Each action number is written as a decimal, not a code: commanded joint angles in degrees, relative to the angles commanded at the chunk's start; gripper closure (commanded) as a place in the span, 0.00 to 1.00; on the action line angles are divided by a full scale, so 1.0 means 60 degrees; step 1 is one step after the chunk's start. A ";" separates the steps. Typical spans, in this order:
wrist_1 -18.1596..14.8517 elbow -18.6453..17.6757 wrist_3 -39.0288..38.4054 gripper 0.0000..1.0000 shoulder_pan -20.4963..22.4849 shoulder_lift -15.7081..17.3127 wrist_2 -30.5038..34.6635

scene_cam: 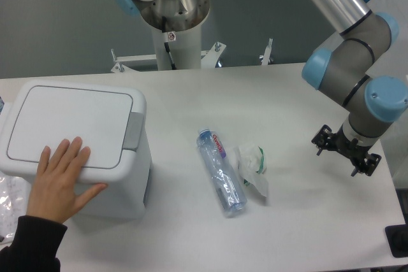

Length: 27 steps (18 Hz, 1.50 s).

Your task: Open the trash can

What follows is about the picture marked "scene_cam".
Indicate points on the clear plastic water bottle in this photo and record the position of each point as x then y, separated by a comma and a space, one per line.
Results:
223, 176

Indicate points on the white metal base bracket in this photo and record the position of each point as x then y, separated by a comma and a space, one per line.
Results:
171, 59

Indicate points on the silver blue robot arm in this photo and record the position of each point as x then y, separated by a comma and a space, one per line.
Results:
340, 74

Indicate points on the black sleeved forearm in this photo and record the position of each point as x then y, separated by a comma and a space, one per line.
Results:
35, 246

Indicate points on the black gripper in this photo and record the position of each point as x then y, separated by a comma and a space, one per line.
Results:
363, 162

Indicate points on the clear plastic bag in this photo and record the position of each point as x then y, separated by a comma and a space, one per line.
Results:
14, 198

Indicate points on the black device at table edge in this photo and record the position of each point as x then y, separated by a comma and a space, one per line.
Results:
397, 240

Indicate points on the bare human hand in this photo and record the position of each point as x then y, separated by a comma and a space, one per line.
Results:
52, 194

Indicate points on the crumpled white plastic wrapper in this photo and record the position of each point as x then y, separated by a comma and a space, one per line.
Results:
251, 165

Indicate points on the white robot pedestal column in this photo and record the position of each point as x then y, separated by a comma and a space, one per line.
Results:
178, 22

